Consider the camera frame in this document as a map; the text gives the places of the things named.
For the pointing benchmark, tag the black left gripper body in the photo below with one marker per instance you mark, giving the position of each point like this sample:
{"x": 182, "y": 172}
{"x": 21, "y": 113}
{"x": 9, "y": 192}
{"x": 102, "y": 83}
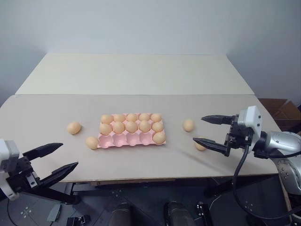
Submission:
{"x": 22, "y": 174}

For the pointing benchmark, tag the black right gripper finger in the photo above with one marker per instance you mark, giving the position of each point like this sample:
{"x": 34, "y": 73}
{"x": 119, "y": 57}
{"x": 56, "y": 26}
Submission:
{"x": 218, "y": 119}
{"x": 211, "y": 144}

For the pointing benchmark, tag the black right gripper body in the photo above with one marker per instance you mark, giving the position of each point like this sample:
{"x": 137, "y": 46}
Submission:
{"x": 238, "y": 137}

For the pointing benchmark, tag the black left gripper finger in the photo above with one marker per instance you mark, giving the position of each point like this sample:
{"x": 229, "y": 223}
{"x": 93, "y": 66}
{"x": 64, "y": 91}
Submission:
{"x": 58, "y": 174}
{"x": 43, "y": 150}

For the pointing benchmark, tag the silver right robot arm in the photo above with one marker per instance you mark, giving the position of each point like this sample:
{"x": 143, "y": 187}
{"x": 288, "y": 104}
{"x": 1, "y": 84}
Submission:
{"x": 282, "y": 143}

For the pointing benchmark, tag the pink egg tray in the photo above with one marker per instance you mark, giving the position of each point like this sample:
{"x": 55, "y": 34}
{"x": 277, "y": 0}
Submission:
{"x": 122, "y": 140}

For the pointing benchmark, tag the beige egg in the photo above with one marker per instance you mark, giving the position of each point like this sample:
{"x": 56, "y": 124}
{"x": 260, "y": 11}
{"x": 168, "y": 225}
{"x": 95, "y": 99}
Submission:
{"x": 188, "y": 125}
{"x": 131, "y": 126}
{"x": 119, "y": 117}
{"x": 144, "y": 116}
{"x": 159, "y": 138}
{"x": 132, "y": 117}
{"x": 92, "y": 142}
{"x": 106, "y": 118}
{"x": 74, "y": 127}
{"x": 118, "y": 127}
{"x": 156, "y": 117}
{"x": 157, "y": 126}
{"x": 200, "y": 147}
{"x": 105, "y": 129}
{"x": 144, "y": 126}

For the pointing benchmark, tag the grey tape piece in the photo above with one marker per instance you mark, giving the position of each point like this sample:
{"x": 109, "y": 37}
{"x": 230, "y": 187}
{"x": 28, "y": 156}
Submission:
{"x": 53, "y": 212}

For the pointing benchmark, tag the brown cardboard box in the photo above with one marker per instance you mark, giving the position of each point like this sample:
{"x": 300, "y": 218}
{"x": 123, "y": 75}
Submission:
{"x": 279, "y": 110}

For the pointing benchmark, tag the small black floor device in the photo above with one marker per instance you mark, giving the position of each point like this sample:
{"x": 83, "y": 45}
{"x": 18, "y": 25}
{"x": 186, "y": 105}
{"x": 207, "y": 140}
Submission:
{"x": 202, "y": 212}
{"x": 78, "y": 220}

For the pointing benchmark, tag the dark rounded shape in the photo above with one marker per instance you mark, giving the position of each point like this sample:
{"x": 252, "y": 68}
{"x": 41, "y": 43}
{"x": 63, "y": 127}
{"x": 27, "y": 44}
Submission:
{"x": 121, "y": 215}
{"x": 179, "y": 214}

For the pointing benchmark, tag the black table leg frame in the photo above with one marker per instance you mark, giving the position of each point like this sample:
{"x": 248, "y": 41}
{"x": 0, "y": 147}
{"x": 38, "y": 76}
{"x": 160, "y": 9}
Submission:
{"x": 58, "y": 195}

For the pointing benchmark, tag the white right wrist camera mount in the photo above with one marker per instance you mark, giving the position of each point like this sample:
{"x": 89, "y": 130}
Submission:
{"x": 252, "y": 117}

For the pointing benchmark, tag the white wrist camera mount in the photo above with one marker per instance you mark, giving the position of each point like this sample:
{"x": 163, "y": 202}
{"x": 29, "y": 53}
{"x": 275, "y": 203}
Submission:
{"x": 7, "y": 150}
{"x": 252, "y": 117}

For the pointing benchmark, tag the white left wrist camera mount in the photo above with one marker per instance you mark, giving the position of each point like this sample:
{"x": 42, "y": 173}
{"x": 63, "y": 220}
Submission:
{"x": 7, "y": 150}

